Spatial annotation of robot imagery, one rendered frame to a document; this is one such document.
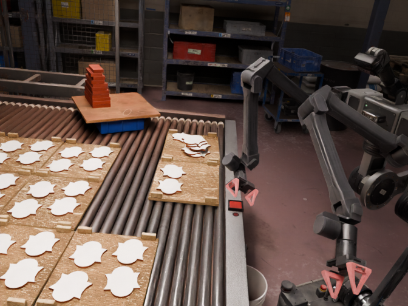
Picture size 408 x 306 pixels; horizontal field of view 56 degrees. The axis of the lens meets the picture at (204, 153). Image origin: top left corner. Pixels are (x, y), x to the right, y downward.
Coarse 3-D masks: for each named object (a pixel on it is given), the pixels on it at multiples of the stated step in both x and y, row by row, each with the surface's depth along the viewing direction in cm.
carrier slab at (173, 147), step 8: (168, 136) 258; (168, 144) 246; (176, 144) 247; (184, 144) 248; (216, 144) 252; (168, 152) 235; (176, 152) 236; (184, 152) 237; (216, 152) 241; (176, 160) 227; (184, 160) 228; (192, 160) 229; (200, 160) 230
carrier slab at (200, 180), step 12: (192, 168) 220; (204, 168) 221; (216, 168) 222; (156, 180) 204; (180, 180) 206; (192, 180) 208; (204, 180) 209; (216, 180) 210; (180, 192) 196; (192, 192) 196; (204, 192) 197; (216, 192) 198; (204, 204) 190; (216, 204) 190
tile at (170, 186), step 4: (164, 180) 203; (168, 180) 203; (172, 180) 203; (176, 180) 204; (160, 184) 199; (164, 184) 199; (168, 184) 200; (172, 184) 200; (176, 184) 200; (180, 184) 201; (156, 188) 195; (160, 188) 195; (164, 188) 196; (168, 188) 196; (172, 188) 196; (176, 188) 197; (164, 192) 192; (168, 192) 192; (172, 192) 193
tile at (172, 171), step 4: (164, 168) 215; (168, 168) 215; (172, 168) 215; (176, 168) 216; (180, 168) 216; (164, 172) 210; (168, 172) 211; (172, 172) 211; (176, 172) 211; (180, 172) 212; (184, 172) 212; (164, 176) 208; (168, 176) 208; (172, 176) 208; (176, 176) 208; (180, 176) 208
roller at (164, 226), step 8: (184, 128) 278; (168, 208) 185; (168, 216) 180; (160, 224) 175; (168, 224) 176; (160, 232) 168; (160, 240) 163; (160, 248) 159; (160, 256) 155; (160, 264) 153; (152, 272) 146; (152, 280) 142; (152, 288) 139; (152, 296) 137; (144, 304) 132
